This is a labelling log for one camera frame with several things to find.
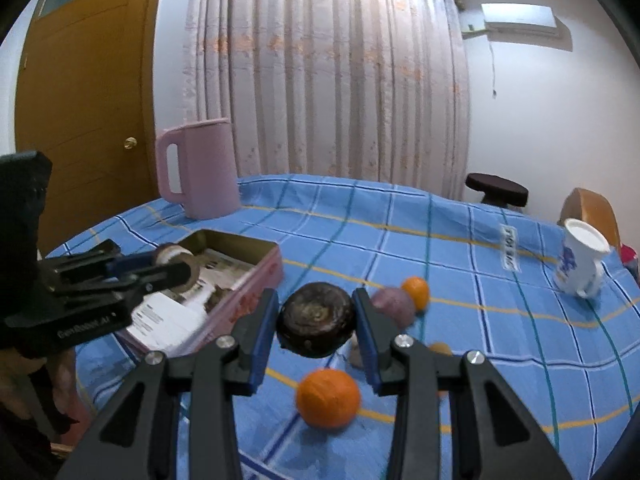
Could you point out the small brown longan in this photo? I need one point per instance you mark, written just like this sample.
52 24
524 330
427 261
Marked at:
356 355

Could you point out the printed paper sheet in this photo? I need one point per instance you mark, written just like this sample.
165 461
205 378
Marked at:
165 320

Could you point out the wooden chair back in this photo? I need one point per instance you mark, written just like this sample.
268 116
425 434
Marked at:
595 210

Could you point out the pale floral curtain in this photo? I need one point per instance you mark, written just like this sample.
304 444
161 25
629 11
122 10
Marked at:
325 70

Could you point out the pink metal tin box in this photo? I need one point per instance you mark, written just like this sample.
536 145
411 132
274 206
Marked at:
260 275

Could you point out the brown cream sliced roll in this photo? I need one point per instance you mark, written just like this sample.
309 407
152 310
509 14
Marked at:
190 280

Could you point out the wooden door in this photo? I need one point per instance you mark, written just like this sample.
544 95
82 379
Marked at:
85 110

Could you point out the brass door knob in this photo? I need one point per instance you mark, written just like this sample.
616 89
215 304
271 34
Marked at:
130 143

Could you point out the purple passion fruit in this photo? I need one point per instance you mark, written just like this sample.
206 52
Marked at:
395 307

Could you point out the blue plaid tablecloth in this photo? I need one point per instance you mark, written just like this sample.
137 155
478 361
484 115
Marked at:
475 320

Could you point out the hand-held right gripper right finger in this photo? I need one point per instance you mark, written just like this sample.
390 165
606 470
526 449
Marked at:
367 345

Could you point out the large orange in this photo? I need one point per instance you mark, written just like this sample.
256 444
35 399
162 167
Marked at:
327 398

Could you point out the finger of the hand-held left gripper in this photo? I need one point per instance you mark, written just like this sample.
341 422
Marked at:
130 264
160 279

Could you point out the pink electric kettle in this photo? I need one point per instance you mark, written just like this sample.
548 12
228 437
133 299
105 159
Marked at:
200 170

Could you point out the white cup with blue print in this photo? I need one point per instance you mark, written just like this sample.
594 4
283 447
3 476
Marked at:
577 255

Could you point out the dark round stool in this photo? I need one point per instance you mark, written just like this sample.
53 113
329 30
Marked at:
496 187

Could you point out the dark brown swirled round pastry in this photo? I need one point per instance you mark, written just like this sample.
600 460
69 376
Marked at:
316 320

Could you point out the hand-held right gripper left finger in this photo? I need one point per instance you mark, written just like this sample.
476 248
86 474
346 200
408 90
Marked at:
262 340

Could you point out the white air conditioner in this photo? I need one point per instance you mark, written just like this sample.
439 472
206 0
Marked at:
520 20

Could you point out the small orange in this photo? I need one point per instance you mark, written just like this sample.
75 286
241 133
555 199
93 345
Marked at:
440 349
416 292

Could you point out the person's left hand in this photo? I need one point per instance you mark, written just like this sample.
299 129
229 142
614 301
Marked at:
60 380

